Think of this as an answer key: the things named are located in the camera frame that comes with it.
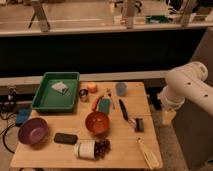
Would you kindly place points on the green plastic tray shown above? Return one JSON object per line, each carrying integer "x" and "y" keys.
{"x": 47, "y": 99}

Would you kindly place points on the black rectangular case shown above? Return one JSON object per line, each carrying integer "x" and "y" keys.
{"x": 65, "y": 138}

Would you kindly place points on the small brush with wooden handle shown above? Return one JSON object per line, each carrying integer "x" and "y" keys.
{"x": 110, "y": 97}

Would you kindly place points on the white cup on side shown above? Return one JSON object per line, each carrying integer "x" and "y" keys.
{"x": 84, "y": 149}

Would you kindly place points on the black handled brush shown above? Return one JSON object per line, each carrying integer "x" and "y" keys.
{"x": 136, "y": 123}

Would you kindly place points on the blue box on floor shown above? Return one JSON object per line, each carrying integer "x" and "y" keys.
{"x": 22, "y": 116}

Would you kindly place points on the orange bowl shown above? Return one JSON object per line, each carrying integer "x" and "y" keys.
{"x": 97, "y": 123}

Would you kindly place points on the small clear packet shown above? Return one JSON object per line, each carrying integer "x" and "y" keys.
{"x": 60, "y": 87}

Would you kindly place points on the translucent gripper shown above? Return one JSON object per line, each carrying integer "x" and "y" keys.
{"x": 167, "y": 116}

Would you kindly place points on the purple bowl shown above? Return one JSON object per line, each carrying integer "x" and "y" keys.
{"x": 33, "y": 131}

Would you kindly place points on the orange round fruit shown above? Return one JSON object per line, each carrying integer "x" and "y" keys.
{"x": 92, "y": 87}

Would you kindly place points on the dark grape bunch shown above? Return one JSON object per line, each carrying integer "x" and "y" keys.
{"x": 101, "y": 148}

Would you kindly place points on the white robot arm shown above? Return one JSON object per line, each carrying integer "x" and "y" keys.
{"x": 185, "y": 82}

